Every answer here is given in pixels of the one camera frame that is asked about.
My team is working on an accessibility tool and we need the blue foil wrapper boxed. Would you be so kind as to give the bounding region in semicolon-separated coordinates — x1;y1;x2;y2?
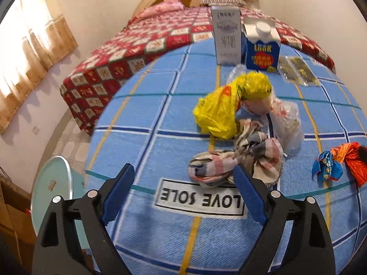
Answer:
312;150;344;182

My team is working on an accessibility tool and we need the blue checked tablecloth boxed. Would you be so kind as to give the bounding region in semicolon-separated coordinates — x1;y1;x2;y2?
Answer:
84;40;367;275

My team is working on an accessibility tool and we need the red patchwork bedspread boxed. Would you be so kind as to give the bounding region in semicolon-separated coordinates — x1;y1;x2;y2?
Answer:
60;6;336;136

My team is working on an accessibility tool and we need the blue and white carton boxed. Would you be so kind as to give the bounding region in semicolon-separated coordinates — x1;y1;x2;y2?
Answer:
242;20;281;73

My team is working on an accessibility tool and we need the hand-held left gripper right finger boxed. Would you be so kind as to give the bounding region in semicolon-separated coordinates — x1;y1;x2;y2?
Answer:
233;165;336;275

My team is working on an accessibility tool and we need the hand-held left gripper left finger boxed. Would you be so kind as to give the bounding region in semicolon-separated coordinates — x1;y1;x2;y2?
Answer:
31;163;135;275

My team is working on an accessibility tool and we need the plaid cloth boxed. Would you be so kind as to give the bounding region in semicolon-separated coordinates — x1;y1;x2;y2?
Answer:
188;117;284;188

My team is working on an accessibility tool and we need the orange-red foil wrapper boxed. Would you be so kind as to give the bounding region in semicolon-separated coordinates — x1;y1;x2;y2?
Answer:
330;142;367;188

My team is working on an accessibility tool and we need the pink pillow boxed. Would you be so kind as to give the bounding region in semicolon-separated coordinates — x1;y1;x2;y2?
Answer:
138;0;184;20

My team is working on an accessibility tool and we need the large clear plastic bag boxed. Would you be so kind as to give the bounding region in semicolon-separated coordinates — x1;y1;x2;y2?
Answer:
241;96;304;157

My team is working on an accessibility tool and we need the striped pillow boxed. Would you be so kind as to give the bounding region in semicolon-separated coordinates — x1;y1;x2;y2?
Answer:
200;0;247;8

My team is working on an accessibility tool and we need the clear sachet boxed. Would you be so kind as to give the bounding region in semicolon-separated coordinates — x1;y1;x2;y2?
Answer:
278;56;309;86
289;56;321;86

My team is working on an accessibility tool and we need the brown wooden furniture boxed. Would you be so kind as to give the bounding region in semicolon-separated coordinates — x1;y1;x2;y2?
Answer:
0;178;38;264

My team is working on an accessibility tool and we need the yellow plastic bag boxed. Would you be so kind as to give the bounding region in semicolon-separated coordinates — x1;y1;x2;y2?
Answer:
193;71;273;140

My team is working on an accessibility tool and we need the small clear plastic wrap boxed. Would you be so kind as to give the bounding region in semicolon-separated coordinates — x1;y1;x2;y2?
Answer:
226;64;247;85

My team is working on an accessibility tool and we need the grey cardboard box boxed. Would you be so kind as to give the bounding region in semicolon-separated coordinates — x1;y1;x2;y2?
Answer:
211;6;242;65

